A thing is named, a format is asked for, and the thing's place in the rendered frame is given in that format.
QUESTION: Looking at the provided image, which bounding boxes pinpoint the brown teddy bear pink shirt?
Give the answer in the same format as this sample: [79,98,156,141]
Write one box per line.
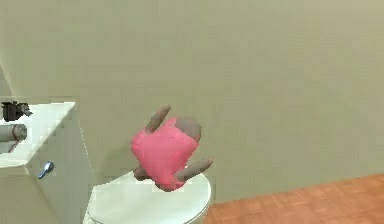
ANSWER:
[130,104,214,193]

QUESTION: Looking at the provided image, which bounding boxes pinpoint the white toilet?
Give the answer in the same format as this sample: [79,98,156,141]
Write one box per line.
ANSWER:
[0,101,213,224]

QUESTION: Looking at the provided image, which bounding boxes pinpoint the small black object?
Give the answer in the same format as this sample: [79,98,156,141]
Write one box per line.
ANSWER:
[0,100,34,123]

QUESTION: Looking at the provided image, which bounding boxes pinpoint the blue toilet flush lever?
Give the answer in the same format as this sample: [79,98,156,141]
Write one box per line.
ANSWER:
[37,160,55,180]

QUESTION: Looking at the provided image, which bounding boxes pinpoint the grey toilet paper roll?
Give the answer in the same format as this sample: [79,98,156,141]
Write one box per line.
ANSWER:
[0,123,28,154]

